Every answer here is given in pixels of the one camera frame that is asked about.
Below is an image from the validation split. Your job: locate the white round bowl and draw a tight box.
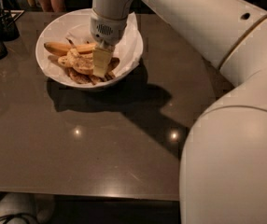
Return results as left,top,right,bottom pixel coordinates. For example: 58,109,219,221
35,8,144,91

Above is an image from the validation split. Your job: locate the spotted banana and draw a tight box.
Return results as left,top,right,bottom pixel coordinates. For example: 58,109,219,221
64,49,119,77
58,54,93,69

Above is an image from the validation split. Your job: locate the black wire utensil basket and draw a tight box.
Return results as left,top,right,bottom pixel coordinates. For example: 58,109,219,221
0,0,20,41

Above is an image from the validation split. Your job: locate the black cable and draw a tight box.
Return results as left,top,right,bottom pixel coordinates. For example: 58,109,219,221
0,213,41,224

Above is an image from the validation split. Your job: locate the brown banana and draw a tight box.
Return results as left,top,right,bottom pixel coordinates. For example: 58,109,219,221
89,72,115,85
67,68,91,84

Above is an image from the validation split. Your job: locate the yellow top banana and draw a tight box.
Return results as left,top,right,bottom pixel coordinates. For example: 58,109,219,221
44,42,95,56

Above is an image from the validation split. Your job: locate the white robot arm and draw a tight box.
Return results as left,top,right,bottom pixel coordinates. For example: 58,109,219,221
91,0,267,224

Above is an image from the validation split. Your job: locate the spotted middle banana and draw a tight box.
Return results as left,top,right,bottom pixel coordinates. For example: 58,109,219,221
58,54,93,69

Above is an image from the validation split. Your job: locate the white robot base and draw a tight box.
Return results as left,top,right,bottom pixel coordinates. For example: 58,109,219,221
0,192,55,224

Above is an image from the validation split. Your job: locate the brown bottom left banana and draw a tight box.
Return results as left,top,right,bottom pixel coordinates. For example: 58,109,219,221
67,68,91,84

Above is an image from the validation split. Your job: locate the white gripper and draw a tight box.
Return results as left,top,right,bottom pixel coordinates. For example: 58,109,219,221
90,9,128,77

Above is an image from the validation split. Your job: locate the brown bottom right banana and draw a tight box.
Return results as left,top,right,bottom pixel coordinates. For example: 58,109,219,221
89,72,115,85

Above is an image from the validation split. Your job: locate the spotted front banana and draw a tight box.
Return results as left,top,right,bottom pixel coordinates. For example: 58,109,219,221
64,49,119,77

